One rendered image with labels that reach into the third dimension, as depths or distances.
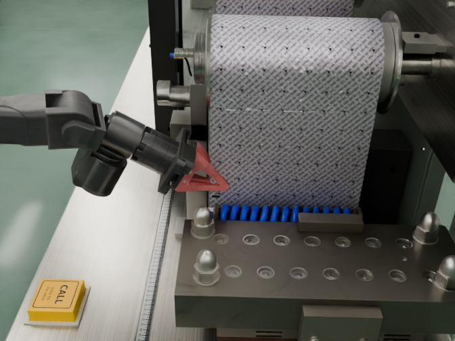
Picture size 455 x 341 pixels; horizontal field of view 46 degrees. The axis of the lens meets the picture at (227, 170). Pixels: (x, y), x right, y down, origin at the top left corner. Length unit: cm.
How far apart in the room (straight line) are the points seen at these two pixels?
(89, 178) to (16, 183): 212
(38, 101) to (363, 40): 45
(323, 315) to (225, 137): 29
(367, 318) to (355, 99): 30
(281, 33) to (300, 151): 18
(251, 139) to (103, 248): 36
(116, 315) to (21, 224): 179
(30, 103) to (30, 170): 226
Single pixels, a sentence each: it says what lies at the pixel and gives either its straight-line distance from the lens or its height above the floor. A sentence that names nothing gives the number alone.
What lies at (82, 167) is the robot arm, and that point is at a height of 111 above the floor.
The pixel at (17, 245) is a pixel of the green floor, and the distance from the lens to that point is 251.
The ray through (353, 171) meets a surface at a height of 110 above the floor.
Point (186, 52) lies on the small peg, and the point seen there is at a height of 127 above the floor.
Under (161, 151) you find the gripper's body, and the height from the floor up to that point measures 114.
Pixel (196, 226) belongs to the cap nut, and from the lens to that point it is 78.
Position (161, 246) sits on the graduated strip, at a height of 90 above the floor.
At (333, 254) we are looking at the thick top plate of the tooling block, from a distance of 78.
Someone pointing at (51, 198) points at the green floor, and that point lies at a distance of 276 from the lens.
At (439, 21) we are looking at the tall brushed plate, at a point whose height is 131.
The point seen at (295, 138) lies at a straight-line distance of 79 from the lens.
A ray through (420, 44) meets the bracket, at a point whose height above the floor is 129.
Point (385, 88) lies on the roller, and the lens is 79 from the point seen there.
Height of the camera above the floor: 153
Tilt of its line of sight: 32 degrees down
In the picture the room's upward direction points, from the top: 1 degrees clockwise
